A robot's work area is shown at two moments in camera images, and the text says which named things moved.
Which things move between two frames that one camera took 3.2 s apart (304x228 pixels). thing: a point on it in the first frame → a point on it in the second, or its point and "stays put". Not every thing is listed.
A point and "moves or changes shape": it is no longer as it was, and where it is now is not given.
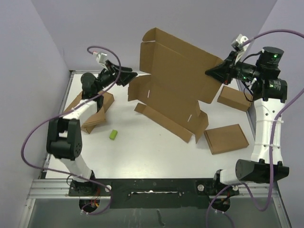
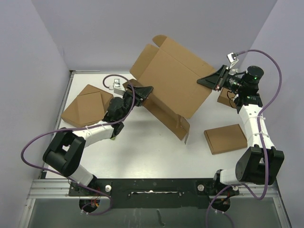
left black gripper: [126, 74] → [141, 93]
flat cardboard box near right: [226, 138] stays put
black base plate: [153, 193] stays put
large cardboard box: [176, 81] moves or changes shape
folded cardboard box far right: [235, 99] stays put
